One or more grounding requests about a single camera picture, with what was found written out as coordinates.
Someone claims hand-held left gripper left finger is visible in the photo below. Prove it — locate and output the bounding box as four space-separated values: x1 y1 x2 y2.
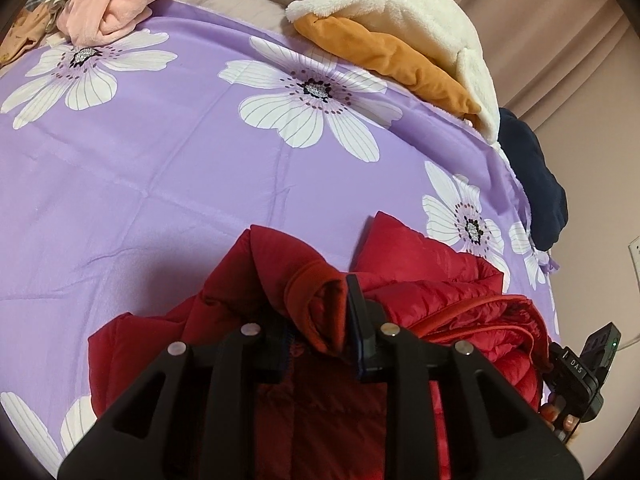
56 310 297 480

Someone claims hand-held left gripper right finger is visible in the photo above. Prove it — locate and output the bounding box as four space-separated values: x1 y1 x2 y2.
344 275 585 480

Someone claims red down jacket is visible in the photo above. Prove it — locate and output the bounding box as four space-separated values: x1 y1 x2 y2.
87 210 553 480

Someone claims person's right hand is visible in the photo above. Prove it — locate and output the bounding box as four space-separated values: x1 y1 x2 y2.
539 399 582 444

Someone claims navy garment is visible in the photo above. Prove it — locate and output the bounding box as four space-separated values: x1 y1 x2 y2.
496 107 569 252

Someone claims purple floral blanket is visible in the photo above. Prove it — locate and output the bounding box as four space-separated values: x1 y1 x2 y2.
0 0 563 478

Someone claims orange garment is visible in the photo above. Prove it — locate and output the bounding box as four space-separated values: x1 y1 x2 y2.
293 12 483 123

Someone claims white fleece garment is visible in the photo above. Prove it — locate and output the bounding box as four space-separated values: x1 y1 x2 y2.
272 0 502 145

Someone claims pink curtain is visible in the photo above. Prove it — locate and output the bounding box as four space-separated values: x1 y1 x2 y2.
447 0 640 123

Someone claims tan printed garment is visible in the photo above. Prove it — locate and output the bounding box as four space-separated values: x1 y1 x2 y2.
0 7 57 67

